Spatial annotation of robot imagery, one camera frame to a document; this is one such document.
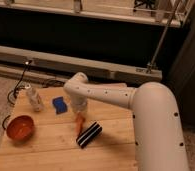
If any black cable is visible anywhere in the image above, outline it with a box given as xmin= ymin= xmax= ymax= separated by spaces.
xmin=1 ymin=59 xmax=35 ymax=131

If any metal pole stand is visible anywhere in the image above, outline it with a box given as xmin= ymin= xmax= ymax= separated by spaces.
xmin=146 ymin=0 xmax=182 ymax=73

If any orange bowl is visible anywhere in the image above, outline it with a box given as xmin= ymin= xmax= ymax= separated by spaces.
xmin=6 ymin=115 xmax=35 ymax=141

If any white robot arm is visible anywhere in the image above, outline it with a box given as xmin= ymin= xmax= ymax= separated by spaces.
xmin=64 ymin=72 xmax=190 ymax=171

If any black white striped cloth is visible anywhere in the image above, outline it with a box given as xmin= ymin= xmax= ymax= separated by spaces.
xmin=76 ymin=122 xmax=102 ymax=149

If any blue sponge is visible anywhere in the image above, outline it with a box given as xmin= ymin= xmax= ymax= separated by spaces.
xmin=52 ymin=97 xmax=67 ymax=114

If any clear plastic bottle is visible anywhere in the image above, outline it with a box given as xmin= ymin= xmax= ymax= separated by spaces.
xmin=25 ymin=84 xmax=44 ymax=112

